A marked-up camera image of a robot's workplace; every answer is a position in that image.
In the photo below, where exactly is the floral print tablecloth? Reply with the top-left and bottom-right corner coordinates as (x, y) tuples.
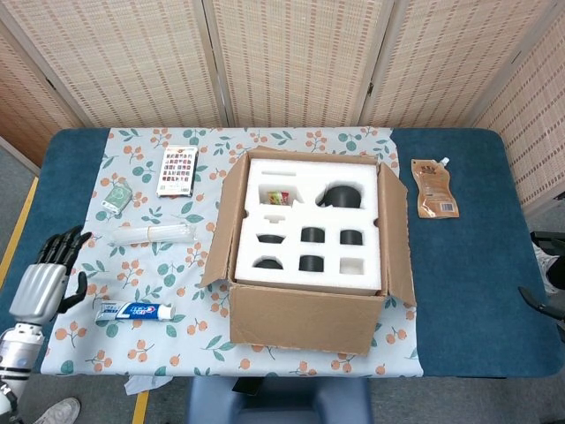
(40, 126), (425, 379)

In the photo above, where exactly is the small green white pack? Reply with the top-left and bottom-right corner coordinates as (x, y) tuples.
(100, 183), (133, 216)

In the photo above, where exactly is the flat black object under table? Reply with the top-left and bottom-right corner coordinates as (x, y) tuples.
(232, 377), (265, 397)

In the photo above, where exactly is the black teapot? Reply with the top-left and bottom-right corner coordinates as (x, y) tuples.
(315, 185), (364, 209)

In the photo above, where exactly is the brown spout pouch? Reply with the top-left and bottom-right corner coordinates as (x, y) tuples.
(411, 156), (460, 220)

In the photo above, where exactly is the clear bag of white sticks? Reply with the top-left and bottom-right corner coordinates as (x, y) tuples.
(108, 223), (198, 246)

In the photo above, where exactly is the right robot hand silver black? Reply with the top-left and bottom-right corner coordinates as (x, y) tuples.
(517, 285), (565, 344)

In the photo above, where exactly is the colourful card pack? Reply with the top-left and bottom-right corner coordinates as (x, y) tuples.
(155, 146), (198, 198)

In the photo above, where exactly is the white sneaker with grey laces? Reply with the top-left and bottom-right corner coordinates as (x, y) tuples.
(532, 243), (559, 293)

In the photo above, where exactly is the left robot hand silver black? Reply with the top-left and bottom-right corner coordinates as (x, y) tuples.
(8, 224), (93, 326)

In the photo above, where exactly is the cardboard box with red tape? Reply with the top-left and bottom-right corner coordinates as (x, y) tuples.
(200, 145), (418, 357)

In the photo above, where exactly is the bamboo folding screen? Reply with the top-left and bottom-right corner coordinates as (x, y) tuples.
(0, 0), (565, 211)

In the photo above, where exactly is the blue white toothpaste tube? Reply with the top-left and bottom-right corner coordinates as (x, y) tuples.
(95, 301), (177, 322)

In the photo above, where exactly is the white foam insert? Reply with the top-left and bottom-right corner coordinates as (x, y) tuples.
(233, 158), (383, 297)

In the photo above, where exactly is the plain white sneaker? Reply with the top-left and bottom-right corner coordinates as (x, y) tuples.
(33, 397), (82, 424)

